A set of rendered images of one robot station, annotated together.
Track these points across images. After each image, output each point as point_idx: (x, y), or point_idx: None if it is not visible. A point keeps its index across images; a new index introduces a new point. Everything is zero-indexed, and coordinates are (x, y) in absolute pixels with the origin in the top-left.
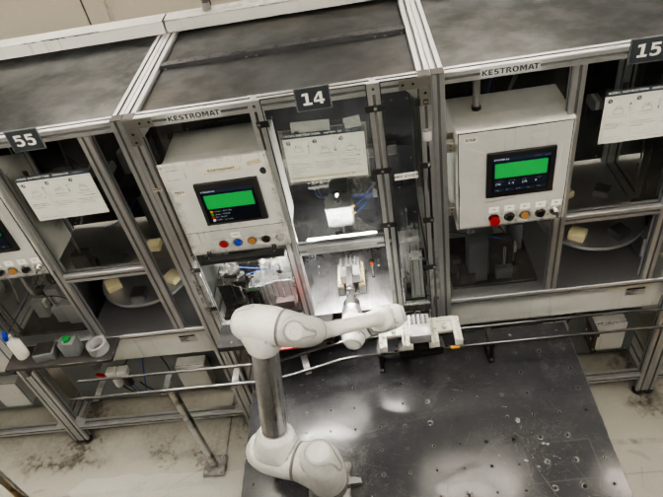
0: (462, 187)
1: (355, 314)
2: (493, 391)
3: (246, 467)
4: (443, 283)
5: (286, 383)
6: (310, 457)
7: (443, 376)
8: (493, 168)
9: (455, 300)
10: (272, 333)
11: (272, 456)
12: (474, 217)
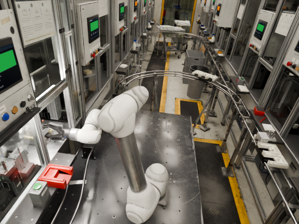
0: (83, 38)
1: (82, 128)
2: None
3: None
4: (83, 102)
5: (72, 209)
6: (160, 171)
7: (110, 139)
8: (90, 25)
9: (86, 110)
10: (135, 103)
11: (153, 193)
12: (87, 56)
